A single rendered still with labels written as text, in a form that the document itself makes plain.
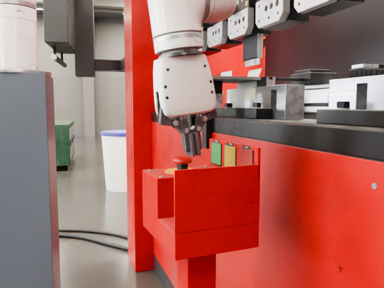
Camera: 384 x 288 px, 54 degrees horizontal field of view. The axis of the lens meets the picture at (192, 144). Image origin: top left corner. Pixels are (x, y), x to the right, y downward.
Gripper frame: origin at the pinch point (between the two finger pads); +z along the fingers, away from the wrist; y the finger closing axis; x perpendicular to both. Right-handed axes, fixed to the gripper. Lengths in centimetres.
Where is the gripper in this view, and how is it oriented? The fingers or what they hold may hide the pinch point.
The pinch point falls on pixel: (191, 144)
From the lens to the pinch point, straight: 66.2
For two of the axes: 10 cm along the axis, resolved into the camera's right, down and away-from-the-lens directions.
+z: 1.3, 9.8, 1.2
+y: -9.1, 1.7, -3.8
